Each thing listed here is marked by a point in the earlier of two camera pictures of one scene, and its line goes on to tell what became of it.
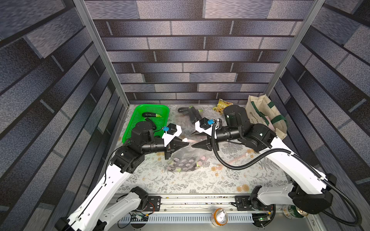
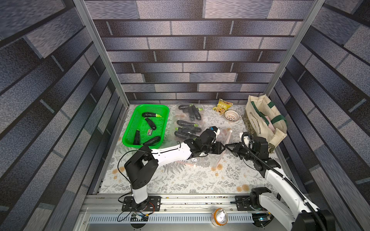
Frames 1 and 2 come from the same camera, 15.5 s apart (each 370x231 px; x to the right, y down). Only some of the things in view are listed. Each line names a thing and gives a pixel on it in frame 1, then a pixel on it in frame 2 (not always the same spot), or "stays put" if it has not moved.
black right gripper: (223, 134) to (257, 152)
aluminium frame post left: (107, 60) stays put
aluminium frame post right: (294, 45) stays put
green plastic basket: (160, 122) stays put
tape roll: (219, 217) stays put
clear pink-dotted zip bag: (187, 158) to (187, 129)
